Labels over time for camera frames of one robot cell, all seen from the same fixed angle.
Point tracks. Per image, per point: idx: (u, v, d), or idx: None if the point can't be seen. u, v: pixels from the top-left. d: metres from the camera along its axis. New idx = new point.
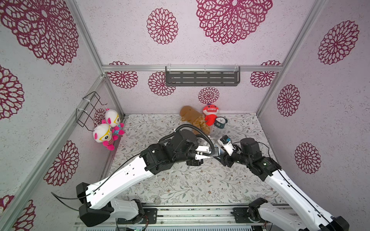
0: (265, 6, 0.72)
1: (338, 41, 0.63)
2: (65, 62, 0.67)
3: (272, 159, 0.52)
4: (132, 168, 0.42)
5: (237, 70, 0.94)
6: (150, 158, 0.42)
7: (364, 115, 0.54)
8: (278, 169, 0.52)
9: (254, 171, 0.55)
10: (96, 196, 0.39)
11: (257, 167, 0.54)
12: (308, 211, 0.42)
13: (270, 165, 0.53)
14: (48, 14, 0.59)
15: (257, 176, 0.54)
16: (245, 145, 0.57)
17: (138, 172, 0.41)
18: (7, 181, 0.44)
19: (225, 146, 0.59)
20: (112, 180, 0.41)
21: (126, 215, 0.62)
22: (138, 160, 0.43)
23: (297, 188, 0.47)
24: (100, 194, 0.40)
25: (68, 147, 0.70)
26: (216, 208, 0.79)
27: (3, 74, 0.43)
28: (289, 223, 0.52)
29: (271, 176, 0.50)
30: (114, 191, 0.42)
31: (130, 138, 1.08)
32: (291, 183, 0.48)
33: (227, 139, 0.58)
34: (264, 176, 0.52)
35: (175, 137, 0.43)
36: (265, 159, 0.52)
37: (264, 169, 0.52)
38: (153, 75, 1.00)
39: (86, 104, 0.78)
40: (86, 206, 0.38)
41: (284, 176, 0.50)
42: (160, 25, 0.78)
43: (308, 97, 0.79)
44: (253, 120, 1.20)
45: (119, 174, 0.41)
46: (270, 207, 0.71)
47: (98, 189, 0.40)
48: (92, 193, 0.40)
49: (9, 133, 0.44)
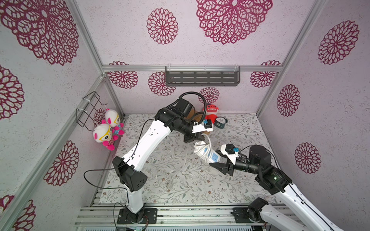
0: (265, 6, 0.72)
1: (338, 41, 0.63)
2: (65, 62, 0.67)
3: (281, 171, 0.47)
4: (154, 129, 0.50)
5: (238, 70, 0.92)
6: (165, 117, 0.51)
7: (364, 115, 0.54)
8: (288, 183, 0.49)
9: (263, 184, 0.51)
10: (135, 160, 0.46)
11: (268, 181, 0.50)
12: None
13: (282, 178, 0.50)
14: (48, 14, 0.59)
15: (267, 190, 0.50)
16: (257, 157, 0.50)
17: (160, 131, 0.49)
18: (8, 181, 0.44)
19: (230, 156, 0.58)
20: (142, 143, 0.48)
21: (133, 207, 0.62)
22: (156, 121, 0.51)
23: (311, 205, 0.45)
24: (137, 157, 0.46)
25: (68, 147, 0.70)
26: (217, 208, 0.79)
27: (3, 74, 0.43)
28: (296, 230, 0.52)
29: (284, 192, 0.47)
30: (148, 150, 0.49)
31: (130, 138, 1.08)
32: (305, 199, 0.46)
33: (233, 148, 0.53)
34: (275, 191, 0.49)
35: (179, 102, 0.57)
36: (274, 171, 0.52)
37: (276, 184, 0.49)
38: (153, 75, 1.00)
39: (86, 105, 0.78)
40: (131, 168, 0.45)
41: (296, 192, 0.47)
42: (160, 24, 0.78)
43: (308, 97, 0.79)
44: (253, 120, 1.20)
45: (146, 137, 0.49)
46: (273, 211, 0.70)
47: (134, 153, 0.47)
48: (130, 158, 0.46)
49: (9, 133, 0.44)
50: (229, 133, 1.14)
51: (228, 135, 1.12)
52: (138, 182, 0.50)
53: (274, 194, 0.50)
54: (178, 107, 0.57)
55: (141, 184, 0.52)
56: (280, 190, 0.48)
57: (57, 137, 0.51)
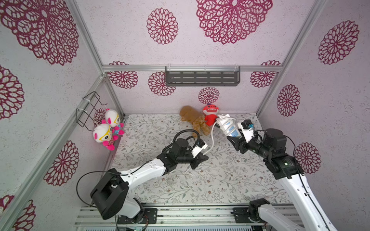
0: (265, 6, 0.72)
1: (338, 41, 0.63)
2: (65, 62, 0.67)
3: (296, 160, 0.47)
4: (154, 163, 0.57)
5: (237, 70, 0.94)
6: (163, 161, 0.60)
7: (364, 115, 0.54)
8: (298, 173, 0.46)
9: (270, 168, 0.49)
10: (130, 178, 0.47)
11: (276, 165, 0.48)
12: (317, 226, 0.39)
13: (292, 166, 0.47)
14: (48, 14, 0.59)
15: (272, 173, 0.48)
16: (271, 137, 0.48)
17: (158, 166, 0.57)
18: (7, 181, 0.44)
19: (244, 130, 0.66)
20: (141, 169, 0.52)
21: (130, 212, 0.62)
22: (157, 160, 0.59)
23: (315, 200, 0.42)
24: (133, 177, 0.48)
25: (68, 147, 0.70)
26: (217, 208, 0.79)
27: (3, 74, 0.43)
28: (286, 226, 0.52)
29: (290, 179, 0.45)
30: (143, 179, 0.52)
31: (130, 138, 1.08)
32: (310, 192, 0.43)
33: (249, 125, 0.62)
34: (280, 176, 0.47)
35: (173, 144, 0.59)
36: (286, 158, 0.49)
37: (284, 168, 0.46)
38: (153, 75, 1.00)
39: (86, 105, 0.78)
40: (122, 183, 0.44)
41: (303, 183, 0.44)
42: (160, 25, 0.78)
43: (308, 97, 0.79)
44: (253, 120, 1.20)
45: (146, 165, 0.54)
46: (270, 209, 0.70)
47: (131, 173, 0.49)
48: (127, 175, 0.48)
49: (9, 133, 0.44)
50: None
51: None
52: (113, 207, 0.44)
53: (277, 179, 0.48)
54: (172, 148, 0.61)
55: (113, 211, 0.46)
56: (285, 175, 0.45)
57: (58, 135, 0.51)
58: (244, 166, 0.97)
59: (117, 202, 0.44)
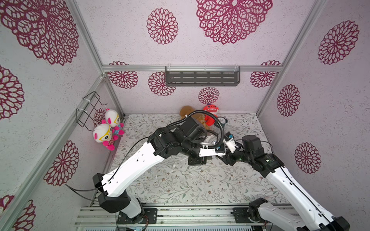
0: (265, 6, 0.72)
1: (338, 41, 0.63)
2: (65, 62, 0.67)
3: (275, 156, 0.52)
4: (141, 155, 0.40)
5: (237, 70, 0.94)
6: (158, 143, 0.40)
7: (364, 115, 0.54)
8: (280, 166, 0.51)
9: (256, 167, 0.54)
10: (111, 185, 0.40)
11: (260, 163, 0.53)
12: (309, 211, 0.42)
13: (273, 161, 0.52)
14: (48, 14, 0.59)
15: (259, 172, 0.52)
16: (246, 140, 0.57)
17: (147, 159, 0.40)
18: (7, 181, 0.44)
19: (227, 142, 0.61)
20: (124, 168, 0.40)
21: (131, 211, 0.61)
22: (147, 146, 0.41)
23: (299, 187, 0.46)
24: (114, 183, 0.40)
25: (68, 147, 0.70)
26: (216, 207, 0.79)
27: (3, 74, 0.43)
28: (288, 221, 0.52)
29: (273, 173, 0.49)
30: (127, 179, 0.41)
31: (130, 138, 1.08)
32: (293, 181, 0.47)
33: (229, 135, 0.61)
34: (266, 173, 0.52)
35: (187, 121, 0.43)
36: (267, 156, 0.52)
37: (267, 165, 0.51)
38: (153, 75, 1.00)
39: (86, 105, 0.78)
40: (103, 194, 0.39)
41: (285, 174, 0.49)
42: (160, 25, 0.78)
43: (308, 97, 0.79)
44: (253, 120, 1.20)
45: (130, 161, 0.41)
46: (270, 207, 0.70)
47: (112, 179, 0.40)
48: (107, 182, 0.40)
49: (9, 133, 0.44)
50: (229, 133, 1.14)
51: None
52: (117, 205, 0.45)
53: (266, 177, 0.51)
54: (182, 126, 0.44)
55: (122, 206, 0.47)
56: (270, 171, 0.50)
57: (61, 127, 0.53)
58: (244, 166, 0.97)
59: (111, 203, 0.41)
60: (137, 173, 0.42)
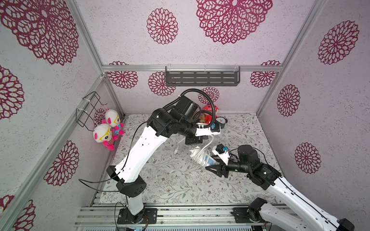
0: (265, 6, 0.72)
1: (338, 41, 0.63)
2: (65, 62, 0.67)
3: (271, 167, 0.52)
4: (145, 138, 0.42)
5: (237, 70, 0.94)
6: (157, 124, 0.41)
7: (364, 115, 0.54)
8: (278, 176, 0.51)
9: (255, 180, 0.53)
10: (125, 173, 0.42)
11: (258, 177, 0.52)
12: (315, 219, 0.42)
13: (270, 173, 0.52)
14: (48, 14, 0.59)
15: (259, 185, 0.52)
16: (244, 154, 0.54)
17: (151, 140, 0.41)
18: (7, 181, 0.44)
19: (221, 155, 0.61)
20: (132, 155, 0.43)
21: (133, 208, 0.62)
22: (147, 129, 0.43)
23: (301, 195, 0.47)
24: (127, 170, 0.42)
25: (68, 147, 0.70)
26: (217, 207, 0.79)
27: (3, 74, 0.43)
28: (294, 226, 0.52)
29: (274, 186, 0.49)
30: (138, 164, 0.44)
31: (130, 138, 1.08)
32: (294, 190, 0.48)
33: (223, 148, 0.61)
34: (266, 186, 0.51)
35: (181, 101, 0.45)
36: (263, 167, 0.55)
37: (266, 178, 0.51)
38: (153, 75, 1.00)
39: (86, 105, 0.78)
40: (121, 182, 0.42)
41: (285, 184, 0.49)
42: (160, 24, 0.78)
43: (308, 97, 0.79)
44: (253, 120, 1.20)
45: (136, 147, 0.43)
46: (271, 209, 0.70)
47: (125, 166, 0.43)
48: (121, 171, 0.43)
49: (9, 133, 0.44)
50: (229, 133, 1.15)
51: (228, 135, 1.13)
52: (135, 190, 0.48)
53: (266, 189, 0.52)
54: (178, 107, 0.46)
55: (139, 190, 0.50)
56: (270, 184, 0.50)
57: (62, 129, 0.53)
58: None
59: (128, 189, 0.44)
60: (144, 157, 0.44)
